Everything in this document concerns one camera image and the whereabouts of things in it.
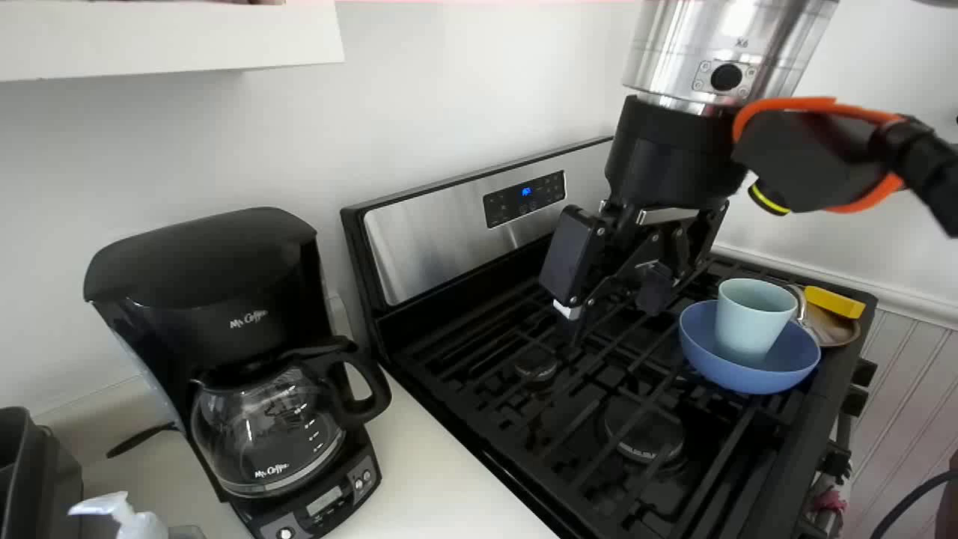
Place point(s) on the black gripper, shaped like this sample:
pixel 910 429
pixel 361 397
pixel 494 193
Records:
pixel 668 153

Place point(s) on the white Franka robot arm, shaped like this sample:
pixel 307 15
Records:
pixel 720 47

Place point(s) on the black drip coffee maker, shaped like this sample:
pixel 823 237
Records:
pixel 199 280

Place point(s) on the light teal cup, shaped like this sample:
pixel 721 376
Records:
pixel 751 315

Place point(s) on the blue bowl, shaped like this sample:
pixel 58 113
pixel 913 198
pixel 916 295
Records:
pixel 742 369

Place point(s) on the yellow sponge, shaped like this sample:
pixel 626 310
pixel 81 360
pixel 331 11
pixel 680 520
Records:
pixel 834 300

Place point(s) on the small grey pan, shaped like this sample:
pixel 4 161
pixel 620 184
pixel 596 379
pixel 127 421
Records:
pixel 831 330

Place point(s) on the black gas stove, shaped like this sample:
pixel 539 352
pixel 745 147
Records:
pixel 600 429

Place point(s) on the black stove knob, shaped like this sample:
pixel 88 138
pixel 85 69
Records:
pixel 858 403
pixel 865 372

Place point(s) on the white spray bottle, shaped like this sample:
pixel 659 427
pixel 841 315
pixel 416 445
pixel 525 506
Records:
pixel 121 515

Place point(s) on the black countertop appliance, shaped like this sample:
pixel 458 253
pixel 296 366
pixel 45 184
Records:
pixel 34 479

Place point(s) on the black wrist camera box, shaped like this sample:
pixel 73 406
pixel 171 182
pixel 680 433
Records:
pixel 572 253

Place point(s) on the white wall cabinet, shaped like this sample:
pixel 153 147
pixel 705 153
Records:
pixel 150 35

